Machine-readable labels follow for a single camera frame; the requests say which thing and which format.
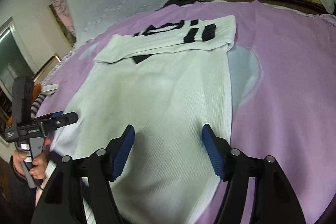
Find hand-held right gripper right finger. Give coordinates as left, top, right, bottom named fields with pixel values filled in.
left=202, top=123, right=306, bottom=224

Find person's left forearm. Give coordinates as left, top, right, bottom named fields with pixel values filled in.
left=0, top=156, right=40, bottom=224

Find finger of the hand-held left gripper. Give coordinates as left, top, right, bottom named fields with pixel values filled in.
left=33, top=112, right=79, bottom=136

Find dark cloth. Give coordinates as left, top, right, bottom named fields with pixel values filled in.
left=163, top=0, right=200, bottom=8

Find purple floral bedsheet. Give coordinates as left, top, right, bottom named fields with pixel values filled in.
left=37, top=14, right=336, bottom=88

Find person's left hand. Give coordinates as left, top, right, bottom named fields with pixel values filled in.
left=13, top=139, right=52, bottom=180

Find white black-trimmed v-neck sweater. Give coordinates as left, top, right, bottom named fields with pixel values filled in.
left=46, top=15, right=238, bottom=224

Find white framed window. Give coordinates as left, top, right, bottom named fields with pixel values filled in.
left=0, top=17, right=35, bottom=140

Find wooden bedside cabinet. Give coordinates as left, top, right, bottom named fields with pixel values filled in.
left=33, top=53, right=63, bottom=83

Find paper clothing tags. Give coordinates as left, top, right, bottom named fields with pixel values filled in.
left=42, top=84, right=59, bottom=95

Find dark floral cushion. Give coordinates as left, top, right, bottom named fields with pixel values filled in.
left=49, top=4, right=77, bottom=49

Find black white striped garment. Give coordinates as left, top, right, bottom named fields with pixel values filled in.
left=30, top=94, right=49, bottom=119

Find pink floral pillow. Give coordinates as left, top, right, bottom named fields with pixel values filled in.
left=50, top=0, right=72, bottom=30

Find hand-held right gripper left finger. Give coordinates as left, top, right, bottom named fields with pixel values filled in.
left=31, top=124, right=136, bottom=224

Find purple blanket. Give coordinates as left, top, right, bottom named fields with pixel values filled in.
left=34, top=0, right=336, bottom=224

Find orange garment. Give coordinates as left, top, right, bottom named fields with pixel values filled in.
left=5, top=84, right=43, bottom=126

